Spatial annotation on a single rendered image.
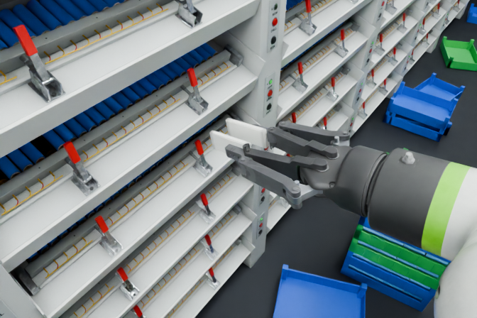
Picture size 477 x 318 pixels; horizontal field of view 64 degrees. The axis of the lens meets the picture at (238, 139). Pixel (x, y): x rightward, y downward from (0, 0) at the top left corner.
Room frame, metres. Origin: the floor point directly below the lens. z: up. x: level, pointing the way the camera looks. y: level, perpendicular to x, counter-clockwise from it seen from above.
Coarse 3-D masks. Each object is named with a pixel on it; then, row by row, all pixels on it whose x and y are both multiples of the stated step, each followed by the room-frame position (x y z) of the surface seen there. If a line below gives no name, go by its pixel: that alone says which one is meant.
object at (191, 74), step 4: (192, 68) 0.63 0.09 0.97; (188, 72) 0.62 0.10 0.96; (192, 72) 0.62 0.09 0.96; (188, 76) 0.62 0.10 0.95; (192, 76) 0.62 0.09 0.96; (192, 80) 0.62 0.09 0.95; (196, 80) 0.62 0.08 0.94; (192, 84) 0.62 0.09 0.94; (196, 84) 0.62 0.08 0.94; (196, 88) 0.62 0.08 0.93; (196, 92) 0.62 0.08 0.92; (196, 96) 0.61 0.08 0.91; (196, 100) 0.62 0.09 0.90; (200, 100) 0.62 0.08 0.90
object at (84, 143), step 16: (208, 64) 0.72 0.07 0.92; (176, 80) 0.65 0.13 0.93; (208, 80) 0.69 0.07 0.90; (160, 96) 0.60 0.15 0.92; (128, 112) 0.55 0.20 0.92; (144, 112) 0.57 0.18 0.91; (96, 128) 0.50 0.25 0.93; (112, 128) 0.51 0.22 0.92; (80, 144) 0.46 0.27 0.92; (96, 144) 0.49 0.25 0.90; (48, 160) 0.42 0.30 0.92; (64, 160) 0.44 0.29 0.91; (16, 176) 0.39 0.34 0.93; (32, 176) 0.39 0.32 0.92; (0, 192) 0.36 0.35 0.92; (16, 192) 0.37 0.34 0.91
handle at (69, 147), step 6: (66, 144) 0.42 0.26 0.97; (72, 144) 0.42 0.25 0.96; (66, 150) 0.41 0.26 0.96; (72, 150) 0.42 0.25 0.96; (72, 156) 0.41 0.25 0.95; (78, 156) 0.42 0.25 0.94; (72, 162) 0.41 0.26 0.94; (78, 162) 0.41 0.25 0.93; (78, 168) 0.41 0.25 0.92; (84, 174) 0.41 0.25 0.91; (84, 180) 0.40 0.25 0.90
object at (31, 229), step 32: (224, 32) 0.80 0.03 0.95; (224, 64) 0.76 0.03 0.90; (256, 64) 0.75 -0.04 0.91; (224, 96) 0.67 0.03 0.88; (128, 128) 0.54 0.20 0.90; (160, 128) 0.55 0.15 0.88; (192, 128) 0.58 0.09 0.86; (128, 160) 0.47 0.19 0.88; (32, 192) 0.38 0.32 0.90; (64, 192) 0.39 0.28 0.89; (96, 192) 0.40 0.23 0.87; (32, 224) 0.33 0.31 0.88; (64, 224) 0.35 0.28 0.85; (0, 256) 0.28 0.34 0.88
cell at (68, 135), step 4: (60, 124) 0.50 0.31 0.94; (56, 128) 0.49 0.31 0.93; (60, 128) 0.49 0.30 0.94; (64, 128) 0.49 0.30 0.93; (56, 132) 0.49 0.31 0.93; (60, 132) 0.49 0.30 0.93; (64, 132) 0.48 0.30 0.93; (68, 132) 0.49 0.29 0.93; (60, 136) 0.48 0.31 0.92; (64, 136) 0.48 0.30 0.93; (68, 136) 0.48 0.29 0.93; (72, 136) 0.48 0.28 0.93; (76, 136) 0.48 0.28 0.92; (64, 140) 0.48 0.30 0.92; (68, 140) 0.47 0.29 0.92
